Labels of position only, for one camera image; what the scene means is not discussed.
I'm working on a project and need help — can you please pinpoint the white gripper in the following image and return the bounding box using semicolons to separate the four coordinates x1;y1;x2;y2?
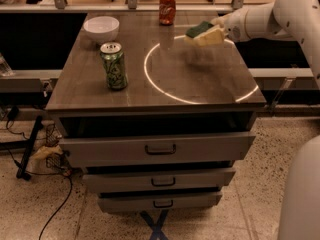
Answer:
193;8;249;46

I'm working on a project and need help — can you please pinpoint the green and yellow sponge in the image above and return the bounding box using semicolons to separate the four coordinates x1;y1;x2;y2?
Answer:
184;21;226;47

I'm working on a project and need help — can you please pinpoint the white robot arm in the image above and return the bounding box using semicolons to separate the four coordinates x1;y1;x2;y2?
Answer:
188;0;320;240

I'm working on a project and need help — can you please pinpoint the red soda can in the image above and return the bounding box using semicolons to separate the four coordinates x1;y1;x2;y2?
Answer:
159;0;176;25

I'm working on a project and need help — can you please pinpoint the green soda can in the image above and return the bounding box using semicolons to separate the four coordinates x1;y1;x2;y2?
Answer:
100;42;128;90

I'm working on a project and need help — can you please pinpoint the white bowl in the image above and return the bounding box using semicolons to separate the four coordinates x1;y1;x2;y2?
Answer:
83;16;120;44

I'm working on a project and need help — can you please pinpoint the grey drawer cabinet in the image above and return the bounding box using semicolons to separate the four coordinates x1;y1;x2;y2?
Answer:
47;12;265;199

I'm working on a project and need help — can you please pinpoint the top grey drawer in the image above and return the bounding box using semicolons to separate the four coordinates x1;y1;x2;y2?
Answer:
60;132;255;167

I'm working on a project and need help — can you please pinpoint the grey drawer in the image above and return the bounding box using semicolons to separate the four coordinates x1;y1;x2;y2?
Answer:
60;132;255;167
83;168;235;193
98;191;222;213

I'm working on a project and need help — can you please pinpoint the middle grey drawer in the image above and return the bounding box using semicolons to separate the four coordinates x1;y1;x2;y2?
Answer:
83;168;235;193

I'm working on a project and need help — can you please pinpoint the bottom grey drawer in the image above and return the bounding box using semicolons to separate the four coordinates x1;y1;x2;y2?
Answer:
98;191;222;213

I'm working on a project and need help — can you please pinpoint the blue tape cross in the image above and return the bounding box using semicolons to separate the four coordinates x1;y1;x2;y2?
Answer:
140;210;168;240

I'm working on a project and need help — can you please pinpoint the black bar on floor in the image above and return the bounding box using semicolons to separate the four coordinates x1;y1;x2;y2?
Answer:
16;116;43;180

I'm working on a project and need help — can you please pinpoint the wire mesh basket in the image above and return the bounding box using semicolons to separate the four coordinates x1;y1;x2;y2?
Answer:
45;123;72;177

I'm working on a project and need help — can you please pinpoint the black floor cable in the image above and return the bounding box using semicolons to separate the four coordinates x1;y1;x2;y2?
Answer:
6;118;74;240

